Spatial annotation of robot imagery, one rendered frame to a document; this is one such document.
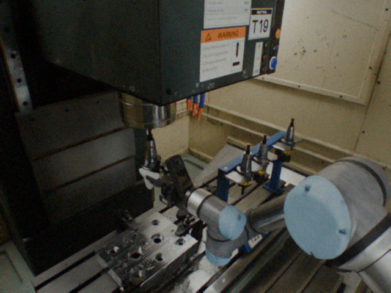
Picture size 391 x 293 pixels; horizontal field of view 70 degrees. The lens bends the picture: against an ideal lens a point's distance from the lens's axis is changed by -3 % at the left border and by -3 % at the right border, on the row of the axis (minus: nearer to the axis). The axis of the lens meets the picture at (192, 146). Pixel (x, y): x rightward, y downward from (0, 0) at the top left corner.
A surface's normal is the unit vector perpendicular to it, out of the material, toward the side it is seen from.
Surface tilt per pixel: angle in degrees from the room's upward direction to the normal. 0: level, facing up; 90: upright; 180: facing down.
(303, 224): 87
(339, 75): 90
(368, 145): 90
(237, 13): 90
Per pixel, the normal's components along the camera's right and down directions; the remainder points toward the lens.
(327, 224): -0.86, 0.20
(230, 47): 0.72, 0.34
